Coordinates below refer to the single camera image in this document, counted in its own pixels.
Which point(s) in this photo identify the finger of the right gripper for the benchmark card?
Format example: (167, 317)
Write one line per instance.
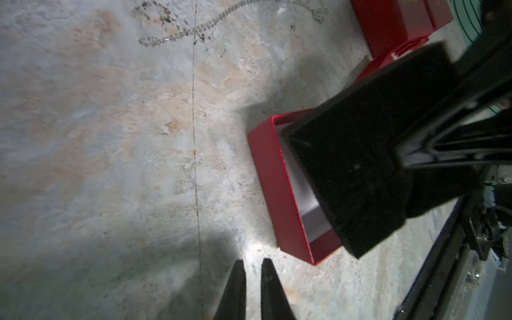
(450, 135)

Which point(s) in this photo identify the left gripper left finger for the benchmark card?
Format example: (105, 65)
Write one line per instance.
(233, 301)

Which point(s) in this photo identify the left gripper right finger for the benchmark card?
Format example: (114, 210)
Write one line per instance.
(274, 302)

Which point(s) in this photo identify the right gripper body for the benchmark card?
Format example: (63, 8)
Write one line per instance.
(486, 64)

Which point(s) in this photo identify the red jewelry box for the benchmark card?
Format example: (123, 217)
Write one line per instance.
(300, 226)
(398, 26)

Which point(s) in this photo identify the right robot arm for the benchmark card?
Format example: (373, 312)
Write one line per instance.
(492, 217)

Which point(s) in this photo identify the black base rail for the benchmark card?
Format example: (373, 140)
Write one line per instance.
(425, 298)

